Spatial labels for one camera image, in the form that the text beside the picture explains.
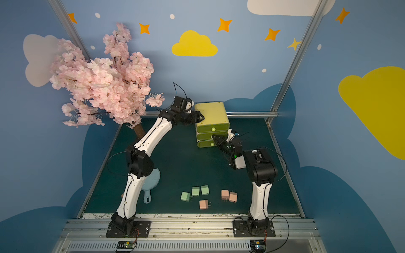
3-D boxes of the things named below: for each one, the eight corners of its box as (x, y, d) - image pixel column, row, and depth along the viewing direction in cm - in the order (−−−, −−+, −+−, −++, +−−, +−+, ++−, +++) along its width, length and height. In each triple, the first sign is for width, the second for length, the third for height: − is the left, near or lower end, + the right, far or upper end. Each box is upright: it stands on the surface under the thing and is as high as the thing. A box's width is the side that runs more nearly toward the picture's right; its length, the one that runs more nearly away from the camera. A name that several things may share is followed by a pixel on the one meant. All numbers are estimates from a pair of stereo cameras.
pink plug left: (221, 201, 84) (222, 200, 83) (221, 191, 88) (221, 189, 86) (229, 201, 84) (229, 200, 83) (228, 191, 88) (228, 190, 86)
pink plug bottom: (199, 209, 82) (199, 208, 80) (199, 201, 84) (199, 200, 83) (211, 209, 82) (211, 208, 80) (210, 201, 84) (211, 200, 83)
